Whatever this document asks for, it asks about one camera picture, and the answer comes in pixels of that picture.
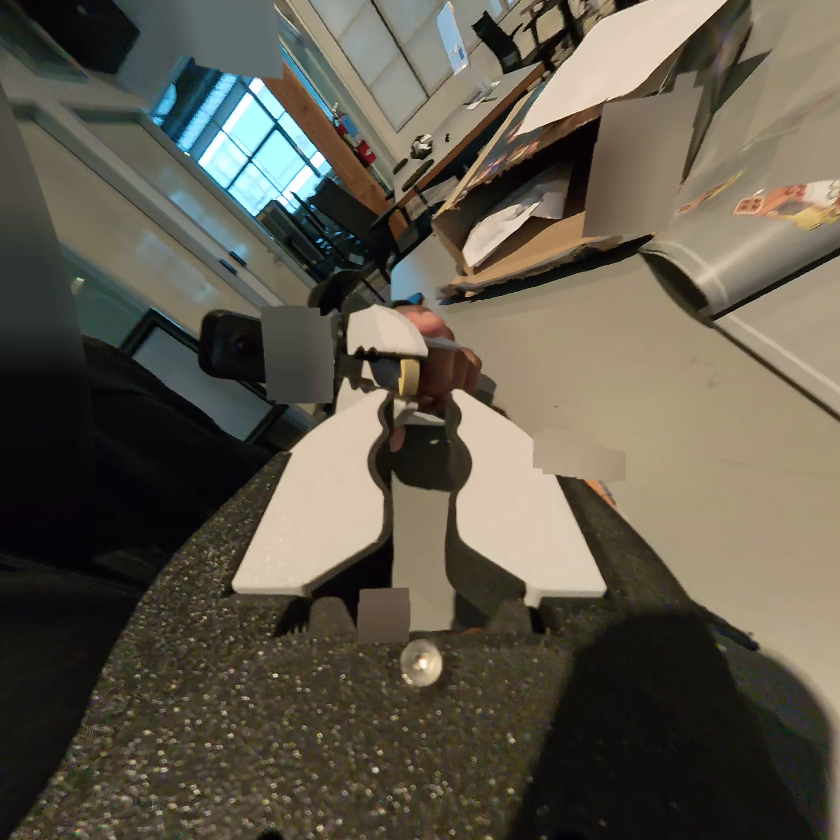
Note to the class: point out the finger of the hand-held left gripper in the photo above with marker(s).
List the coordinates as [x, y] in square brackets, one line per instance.
[420, 415]
[387, 331]

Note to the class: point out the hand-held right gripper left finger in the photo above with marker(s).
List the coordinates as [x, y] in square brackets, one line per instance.
[315, 512]

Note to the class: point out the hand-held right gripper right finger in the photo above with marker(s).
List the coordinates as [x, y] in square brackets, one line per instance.
[518, 518]

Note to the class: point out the tan toy brick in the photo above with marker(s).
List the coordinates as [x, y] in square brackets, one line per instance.
[410, 375]

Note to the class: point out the person's left hand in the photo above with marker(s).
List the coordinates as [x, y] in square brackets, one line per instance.
[453, 367]

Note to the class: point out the black office chair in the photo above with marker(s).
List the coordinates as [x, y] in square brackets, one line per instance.
[499, 39]
[348, 216]

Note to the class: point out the open cardboard box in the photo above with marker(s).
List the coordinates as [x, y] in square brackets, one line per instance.
[525, 236]

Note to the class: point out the crumpled white paper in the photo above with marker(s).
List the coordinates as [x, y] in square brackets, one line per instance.
[518, 216]

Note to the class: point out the red fire extinguisher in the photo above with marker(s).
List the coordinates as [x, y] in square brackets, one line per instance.
[365, 152]

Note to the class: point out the black and white ball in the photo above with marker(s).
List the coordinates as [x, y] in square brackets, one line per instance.
[422, 145]

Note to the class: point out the long wooden table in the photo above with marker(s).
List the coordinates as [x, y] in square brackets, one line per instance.
[459, 131]

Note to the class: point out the white standing sign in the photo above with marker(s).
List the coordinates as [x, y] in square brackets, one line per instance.
[454, 39]

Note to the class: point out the black monitor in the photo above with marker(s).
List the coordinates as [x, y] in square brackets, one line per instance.
[92, 33]

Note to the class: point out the white paper sheet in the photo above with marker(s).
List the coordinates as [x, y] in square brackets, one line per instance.
[610, 52]

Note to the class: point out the grey plastic bin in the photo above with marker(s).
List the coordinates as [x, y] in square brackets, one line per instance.
[754, 249]

